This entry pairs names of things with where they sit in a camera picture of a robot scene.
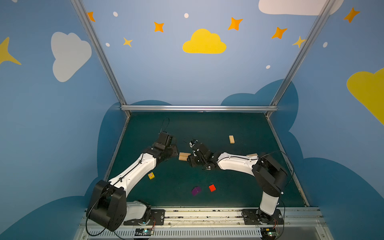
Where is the purple block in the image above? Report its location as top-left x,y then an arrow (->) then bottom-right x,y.
191,187 -> 202,196

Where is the aluminium back frame rail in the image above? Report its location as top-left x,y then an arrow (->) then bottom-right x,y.
121,105 -> 278,112

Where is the aluminium front rail base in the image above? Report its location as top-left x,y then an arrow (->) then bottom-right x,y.
74,207 -> 333,240

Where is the aluminium corner post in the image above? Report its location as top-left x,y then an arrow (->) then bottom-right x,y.
71,0 -> 127,107
266,0 -> 337,120

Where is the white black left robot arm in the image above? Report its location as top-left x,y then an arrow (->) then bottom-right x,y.
86,132 -> 179,232

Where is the green circuit board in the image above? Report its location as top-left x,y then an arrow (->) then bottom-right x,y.
260,228 -> 278,240
135,229 -> 154,237

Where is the right green circuit board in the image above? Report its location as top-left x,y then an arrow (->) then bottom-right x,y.
260,228 -> 278,240

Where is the aluminium right corner post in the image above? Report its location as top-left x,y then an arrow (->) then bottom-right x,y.
266,0 -> 337,120

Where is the aluminium left corner post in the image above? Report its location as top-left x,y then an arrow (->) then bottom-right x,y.
71,0 -> 127,107

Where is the printed wood block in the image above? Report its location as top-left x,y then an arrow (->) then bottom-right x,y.
179,153 -> 191,159

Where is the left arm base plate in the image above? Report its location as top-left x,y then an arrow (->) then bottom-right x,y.
123,209 -> 165,226

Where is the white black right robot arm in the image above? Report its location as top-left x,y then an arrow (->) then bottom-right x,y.
186,150 -> 288,225

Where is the left green circuit board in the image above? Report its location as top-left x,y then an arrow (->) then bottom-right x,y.
135,229 -> 154,237

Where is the red cube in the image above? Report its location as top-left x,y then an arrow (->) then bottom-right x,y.
209,185 -> 216,192

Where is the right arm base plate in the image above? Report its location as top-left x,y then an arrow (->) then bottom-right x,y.
242,209 -> 284,225

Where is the yellow cube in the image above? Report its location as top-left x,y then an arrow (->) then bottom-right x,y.
148,173 -> 155,180

